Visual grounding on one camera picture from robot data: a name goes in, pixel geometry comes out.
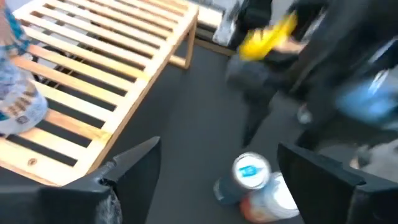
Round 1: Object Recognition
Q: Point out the blue silver Red Bull can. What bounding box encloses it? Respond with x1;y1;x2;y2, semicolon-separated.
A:
213;151;272;205
335;70;398;130

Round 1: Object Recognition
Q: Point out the Celsius Arctic Vibe can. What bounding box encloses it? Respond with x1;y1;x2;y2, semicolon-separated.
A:
0;4;50;137

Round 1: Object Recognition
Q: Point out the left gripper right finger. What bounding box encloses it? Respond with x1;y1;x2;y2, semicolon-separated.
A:
277;143;398;224

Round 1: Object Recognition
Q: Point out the Celsius Peach Vibe can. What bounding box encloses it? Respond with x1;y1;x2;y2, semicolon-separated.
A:
350;139;398;187

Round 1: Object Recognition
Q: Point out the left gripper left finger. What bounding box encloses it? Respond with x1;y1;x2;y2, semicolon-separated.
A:
40;136;162;224

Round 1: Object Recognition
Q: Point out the pink and silver can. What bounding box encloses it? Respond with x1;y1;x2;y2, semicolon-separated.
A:
238;171;300;224

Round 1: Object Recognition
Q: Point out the wooden slatted shelf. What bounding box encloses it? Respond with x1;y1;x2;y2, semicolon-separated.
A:
0;0;200;187

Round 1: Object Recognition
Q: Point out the yellow tape tag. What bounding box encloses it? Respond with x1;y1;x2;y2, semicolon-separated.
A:
239;12;299;62

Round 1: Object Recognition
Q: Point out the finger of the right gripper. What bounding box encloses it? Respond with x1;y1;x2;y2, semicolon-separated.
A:
242;93;271;147

